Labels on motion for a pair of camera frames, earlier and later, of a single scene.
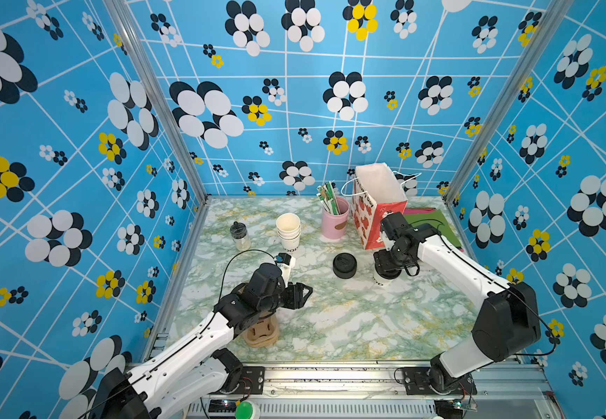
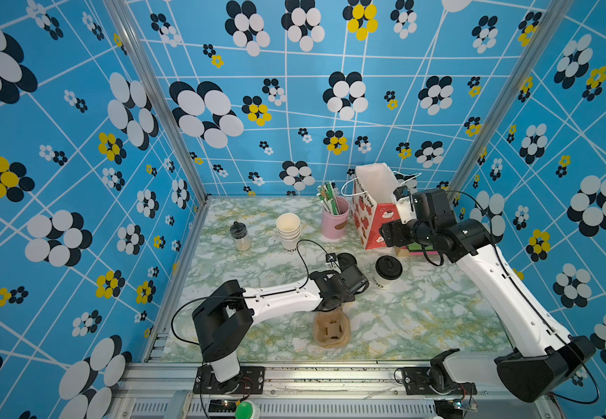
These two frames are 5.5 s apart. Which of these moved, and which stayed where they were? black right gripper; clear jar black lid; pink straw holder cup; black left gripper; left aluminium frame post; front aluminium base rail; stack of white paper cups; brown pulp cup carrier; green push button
Moved: black left gripper; brown pulp cup carrier; black right gripper
Stayed: stack of white paper cups; front aluminium base rail; clear jar black lid; pink straw holder cup; left aluminium frame post; green push button
